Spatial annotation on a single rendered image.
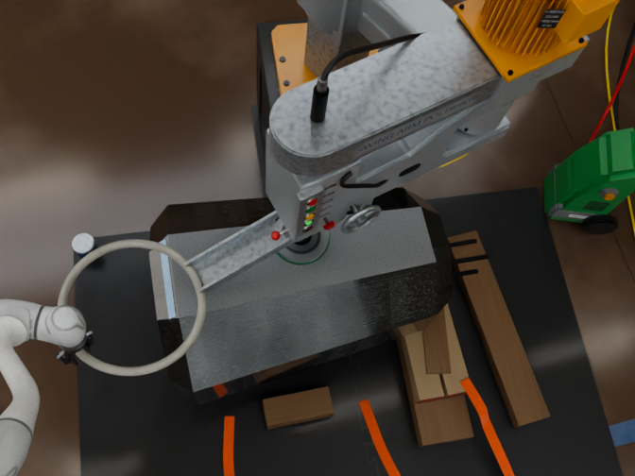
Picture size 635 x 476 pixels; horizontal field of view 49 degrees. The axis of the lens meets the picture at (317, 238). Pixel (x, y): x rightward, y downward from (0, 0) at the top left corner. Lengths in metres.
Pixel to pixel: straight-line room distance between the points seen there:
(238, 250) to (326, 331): 0.48
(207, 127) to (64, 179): 0.77
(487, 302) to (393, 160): 1.45
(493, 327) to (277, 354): 1.20
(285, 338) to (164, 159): 1.43
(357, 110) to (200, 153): 1.93
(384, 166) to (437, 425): 1.47
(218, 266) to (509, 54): 1.20
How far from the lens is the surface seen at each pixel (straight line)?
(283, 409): 3.17
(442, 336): 3.25
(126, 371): 2.39
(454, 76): 2.02
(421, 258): 2.70
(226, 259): 2.50
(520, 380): 3.44
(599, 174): 3.50
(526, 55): 2.10
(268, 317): 2.62
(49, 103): 4.03
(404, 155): 2.21
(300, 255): 2.61
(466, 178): 3.82
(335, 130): 1.87
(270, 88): 3.05
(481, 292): 3.50
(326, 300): 2.64
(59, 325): 2.13
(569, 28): 1.96
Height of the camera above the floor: 3.27
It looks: 68 degrees down
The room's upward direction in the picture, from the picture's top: 11 degrees clockwise
